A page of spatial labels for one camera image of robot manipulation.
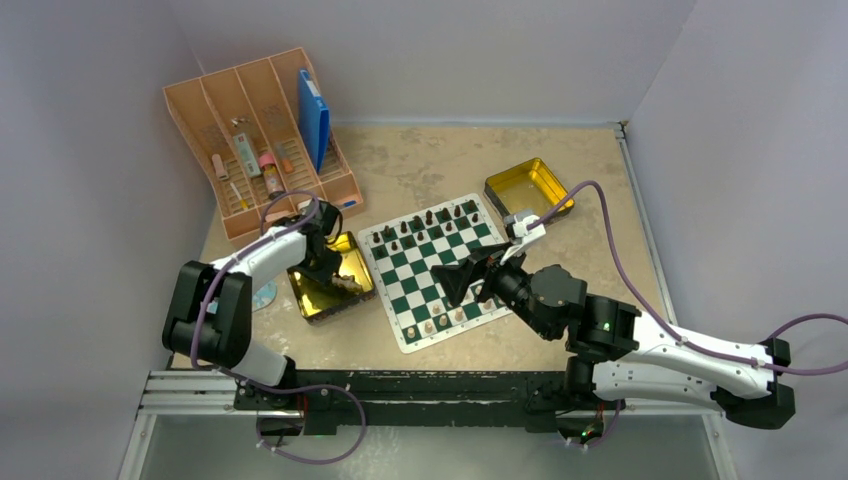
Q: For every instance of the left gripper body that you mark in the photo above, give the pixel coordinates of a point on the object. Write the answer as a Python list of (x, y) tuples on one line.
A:
[(321, 268)]

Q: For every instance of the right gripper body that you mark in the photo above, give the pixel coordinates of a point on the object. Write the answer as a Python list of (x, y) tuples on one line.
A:
[(509, 282)]

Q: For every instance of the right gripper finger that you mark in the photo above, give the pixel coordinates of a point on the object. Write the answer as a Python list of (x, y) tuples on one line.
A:
[(490, 253), (455, 280)]

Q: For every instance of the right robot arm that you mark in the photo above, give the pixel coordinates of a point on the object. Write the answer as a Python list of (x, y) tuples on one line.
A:
[(617, 352)]

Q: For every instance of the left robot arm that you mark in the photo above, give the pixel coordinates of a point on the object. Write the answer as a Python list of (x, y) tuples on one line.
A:
[(209, 318)]

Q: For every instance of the gold tin with pieces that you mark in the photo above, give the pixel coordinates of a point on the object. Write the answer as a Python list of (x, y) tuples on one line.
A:
[(352, 286)]

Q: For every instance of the green white chess board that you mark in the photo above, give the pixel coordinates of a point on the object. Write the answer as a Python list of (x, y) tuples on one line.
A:
[(400, 268)]

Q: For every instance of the blue round card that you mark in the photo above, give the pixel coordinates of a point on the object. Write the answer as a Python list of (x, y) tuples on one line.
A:
[(264, 296)]

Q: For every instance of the empty gold tin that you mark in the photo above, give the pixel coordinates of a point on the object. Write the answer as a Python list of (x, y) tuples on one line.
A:
[(528, 185)]

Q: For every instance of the pink cap bottle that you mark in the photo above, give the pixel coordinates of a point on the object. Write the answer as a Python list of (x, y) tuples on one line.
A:
[(271, 176)]

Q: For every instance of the grey green box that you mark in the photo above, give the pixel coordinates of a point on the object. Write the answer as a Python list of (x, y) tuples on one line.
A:
[(247, 154)]

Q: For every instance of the pink eraser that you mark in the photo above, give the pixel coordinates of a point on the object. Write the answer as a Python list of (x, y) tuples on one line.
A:
[(220, 170)]

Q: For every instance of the blue folder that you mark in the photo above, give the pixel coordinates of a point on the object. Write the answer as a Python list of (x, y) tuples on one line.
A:
[(314, 119)]

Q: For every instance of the pink desk organizer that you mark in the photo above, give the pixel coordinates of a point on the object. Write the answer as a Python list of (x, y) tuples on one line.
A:
[(259, 98)]

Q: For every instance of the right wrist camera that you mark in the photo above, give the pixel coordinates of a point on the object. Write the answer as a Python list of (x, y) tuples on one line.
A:
[(523, 229)]

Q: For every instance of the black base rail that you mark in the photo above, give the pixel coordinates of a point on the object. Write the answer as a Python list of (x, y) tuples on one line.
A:
[(537, 402)]

